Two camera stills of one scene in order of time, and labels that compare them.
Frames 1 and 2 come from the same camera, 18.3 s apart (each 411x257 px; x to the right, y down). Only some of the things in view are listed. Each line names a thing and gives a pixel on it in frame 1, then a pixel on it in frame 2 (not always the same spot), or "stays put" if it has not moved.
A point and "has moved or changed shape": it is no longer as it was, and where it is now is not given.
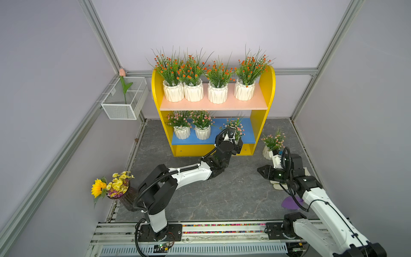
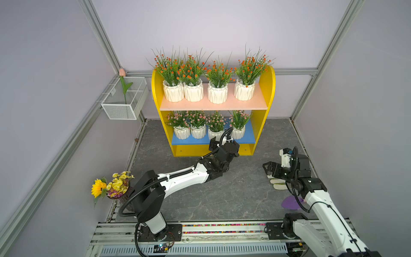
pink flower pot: [239, 130] to [217, 121]
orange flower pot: [218, 75] stays put
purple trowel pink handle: [289, 202] stays put
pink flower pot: [203, 121] has moved or changed shape
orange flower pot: [190, 74] stays put
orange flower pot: [247, 70] stays put
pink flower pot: [272, 144] to [238, 119]
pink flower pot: [181, 121] stays put
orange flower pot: [170, 70] stays put
